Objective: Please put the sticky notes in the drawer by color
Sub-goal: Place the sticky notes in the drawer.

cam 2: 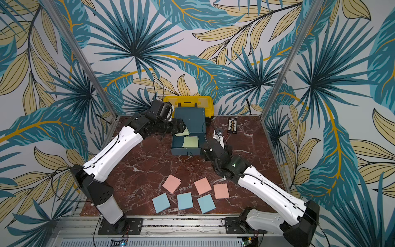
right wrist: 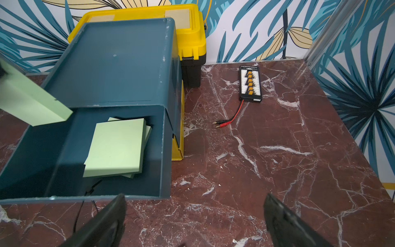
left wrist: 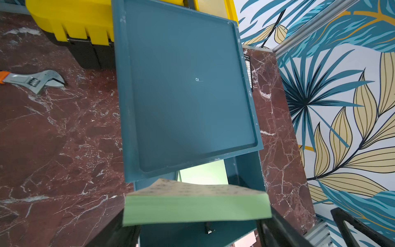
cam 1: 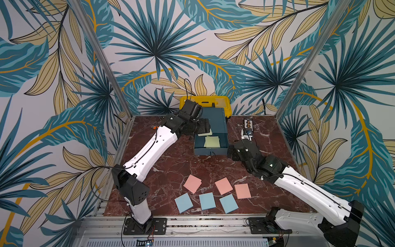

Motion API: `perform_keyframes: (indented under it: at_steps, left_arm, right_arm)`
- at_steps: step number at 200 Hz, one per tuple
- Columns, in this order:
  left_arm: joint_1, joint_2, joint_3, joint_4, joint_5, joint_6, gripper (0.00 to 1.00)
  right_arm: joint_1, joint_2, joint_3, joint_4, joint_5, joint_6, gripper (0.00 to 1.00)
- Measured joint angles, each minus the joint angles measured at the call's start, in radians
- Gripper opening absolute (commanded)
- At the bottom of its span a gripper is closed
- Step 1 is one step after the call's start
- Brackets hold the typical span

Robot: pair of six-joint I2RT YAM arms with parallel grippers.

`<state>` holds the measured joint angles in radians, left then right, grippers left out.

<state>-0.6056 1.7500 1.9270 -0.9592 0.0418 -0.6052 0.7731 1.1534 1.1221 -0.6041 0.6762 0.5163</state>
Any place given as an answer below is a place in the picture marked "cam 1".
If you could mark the pink sticky note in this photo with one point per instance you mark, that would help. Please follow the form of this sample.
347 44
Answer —
192 184
223 186
242 191

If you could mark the black battery holder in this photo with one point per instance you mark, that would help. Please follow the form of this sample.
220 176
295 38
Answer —
248 123

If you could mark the pink sticky note left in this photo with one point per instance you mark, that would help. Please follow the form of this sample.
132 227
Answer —
192 184

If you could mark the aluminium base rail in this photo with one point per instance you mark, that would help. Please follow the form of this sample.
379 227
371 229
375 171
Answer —
190 231

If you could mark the pink sticky note middle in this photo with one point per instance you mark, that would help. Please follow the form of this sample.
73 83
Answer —
223 186

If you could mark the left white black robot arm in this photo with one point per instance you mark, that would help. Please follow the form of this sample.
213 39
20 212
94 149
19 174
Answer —
129 177

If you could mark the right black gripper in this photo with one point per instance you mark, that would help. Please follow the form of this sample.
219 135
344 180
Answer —
234 151

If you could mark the pink sticky note right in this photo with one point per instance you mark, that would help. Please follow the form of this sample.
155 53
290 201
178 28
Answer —
242 191

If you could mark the green sticky note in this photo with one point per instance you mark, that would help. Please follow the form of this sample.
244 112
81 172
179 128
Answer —
212 142
206 134

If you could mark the teal yellow drawer cabinet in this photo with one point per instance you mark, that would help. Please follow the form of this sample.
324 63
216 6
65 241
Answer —
218 126

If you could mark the yellow black toolbox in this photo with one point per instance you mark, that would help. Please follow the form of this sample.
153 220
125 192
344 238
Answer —
210 101

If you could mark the blue sticky note middle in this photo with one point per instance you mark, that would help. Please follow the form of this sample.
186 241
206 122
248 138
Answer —
207 201

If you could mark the blue sticky note left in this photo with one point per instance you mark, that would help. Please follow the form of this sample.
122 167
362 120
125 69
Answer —
183 203

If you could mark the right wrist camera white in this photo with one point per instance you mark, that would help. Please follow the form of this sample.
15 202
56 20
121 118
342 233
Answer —
247 134

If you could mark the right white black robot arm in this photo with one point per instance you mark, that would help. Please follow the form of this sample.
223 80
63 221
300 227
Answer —
336 220

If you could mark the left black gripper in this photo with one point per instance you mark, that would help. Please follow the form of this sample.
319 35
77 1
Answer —
205 126

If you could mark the blue sticky note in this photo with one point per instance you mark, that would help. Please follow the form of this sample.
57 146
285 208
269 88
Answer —
183 203
228 203
207 201

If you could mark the blue sticky note right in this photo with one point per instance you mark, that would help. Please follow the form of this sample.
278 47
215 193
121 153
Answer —
228 203

